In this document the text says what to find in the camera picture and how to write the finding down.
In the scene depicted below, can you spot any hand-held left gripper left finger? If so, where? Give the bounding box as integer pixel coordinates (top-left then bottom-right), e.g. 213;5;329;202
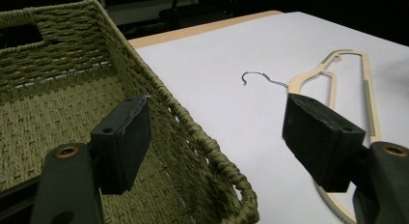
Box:
30;94;152;224

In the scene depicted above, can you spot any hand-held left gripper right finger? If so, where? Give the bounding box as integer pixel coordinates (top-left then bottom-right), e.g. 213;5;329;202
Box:
282;93;409;224

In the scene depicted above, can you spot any beige clothes hanger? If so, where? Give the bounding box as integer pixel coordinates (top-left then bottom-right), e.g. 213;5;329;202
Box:
241;49;382;224

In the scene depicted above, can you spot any green woven basket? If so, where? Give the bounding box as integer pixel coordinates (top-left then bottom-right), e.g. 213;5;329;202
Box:
0;0;260;224

